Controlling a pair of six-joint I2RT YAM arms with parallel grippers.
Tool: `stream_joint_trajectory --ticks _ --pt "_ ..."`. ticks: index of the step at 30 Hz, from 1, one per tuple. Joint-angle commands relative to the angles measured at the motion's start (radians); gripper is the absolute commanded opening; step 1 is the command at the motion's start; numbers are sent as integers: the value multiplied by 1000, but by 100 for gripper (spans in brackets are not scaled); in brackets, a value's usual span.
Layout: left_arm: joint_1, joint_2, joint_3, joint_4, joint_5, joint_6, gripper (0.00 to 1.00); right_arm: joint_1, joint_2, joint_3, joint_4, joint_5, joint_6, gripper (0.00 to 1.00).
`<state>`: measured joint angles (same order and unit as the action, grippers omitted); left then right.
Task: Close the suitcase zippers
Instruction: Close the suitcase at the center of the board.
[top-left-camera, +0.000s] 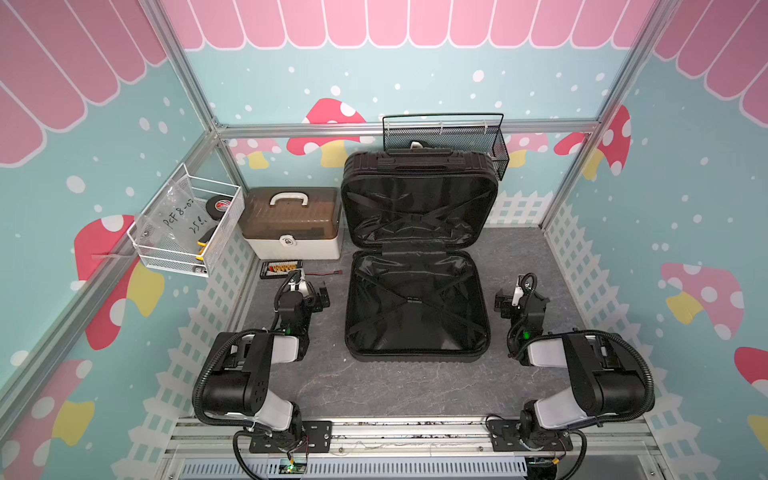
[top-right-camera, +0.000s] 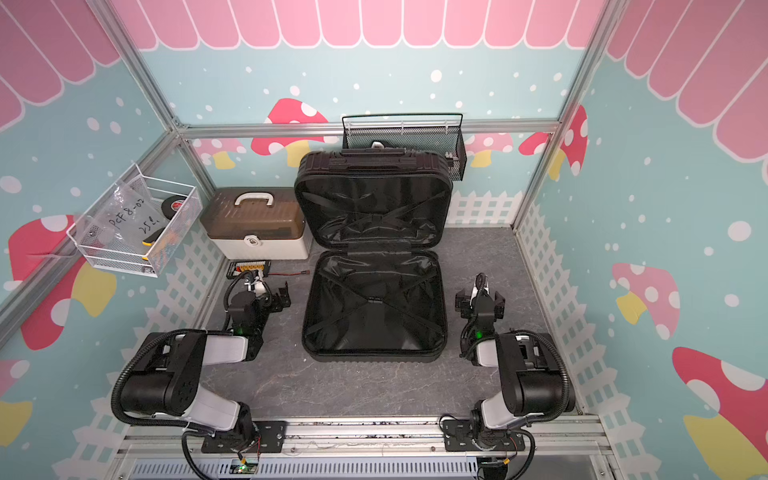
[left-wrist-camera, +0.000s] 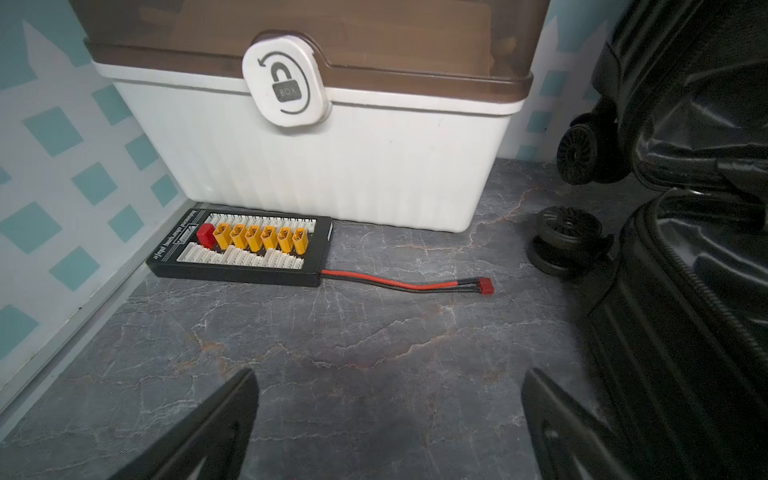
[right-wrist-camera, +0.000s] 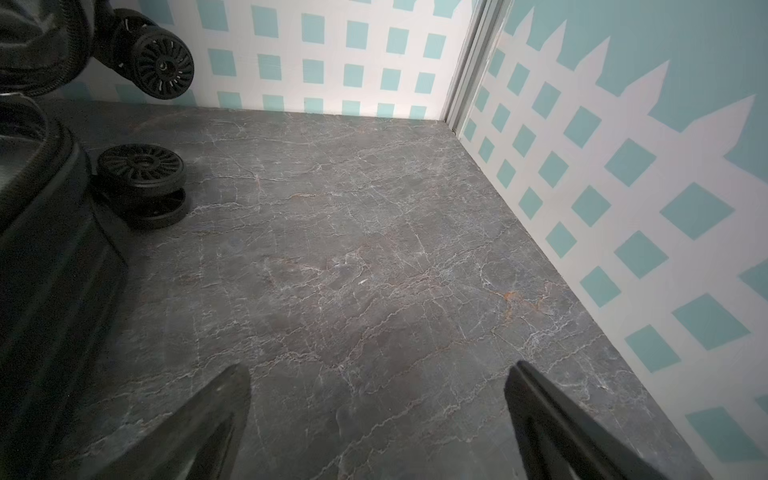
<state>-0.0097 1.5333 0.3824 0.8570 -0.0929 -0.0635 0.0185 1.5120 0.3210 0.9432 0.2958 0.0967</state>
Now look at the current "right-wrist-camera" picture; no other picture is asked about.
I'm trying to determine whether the black ribbed hard-shell suitcase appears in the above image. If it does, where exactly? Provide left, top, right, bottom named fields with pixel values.
left=1, top=1, right=194, bottom=479

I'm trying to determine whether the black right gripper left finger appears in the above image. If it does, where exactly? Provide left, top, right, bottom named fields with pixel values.
left=95, top=363, right=251, bottom=479

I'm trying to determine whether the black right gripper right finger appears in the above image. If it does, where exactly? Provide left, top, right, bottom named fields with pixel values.
left=504, top=360, right=664, bottom=480

